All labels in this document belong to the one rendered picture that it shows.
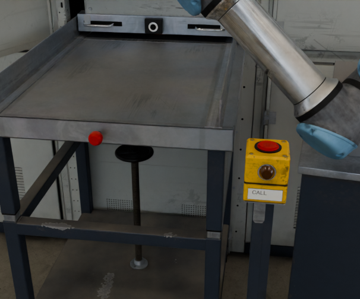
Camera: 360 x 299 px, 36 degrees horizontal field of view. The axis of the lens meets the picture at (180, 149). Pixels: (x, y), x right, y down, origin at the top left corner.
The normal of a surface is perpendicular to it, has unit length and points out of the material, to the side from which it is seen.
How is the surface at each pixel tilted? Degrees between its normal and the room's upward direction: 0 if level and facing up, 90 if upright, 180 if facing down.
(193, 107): 0
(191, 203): 90
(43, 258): 0
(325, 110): 76
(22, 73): 90
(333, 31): 90
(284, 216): 90
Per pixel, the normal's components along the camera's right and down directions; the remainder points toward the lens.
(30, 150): -0.14, 0.44
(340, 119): -0.04, 0.06
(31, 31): 0.82, 0.25
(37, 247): 0.00, -0.89
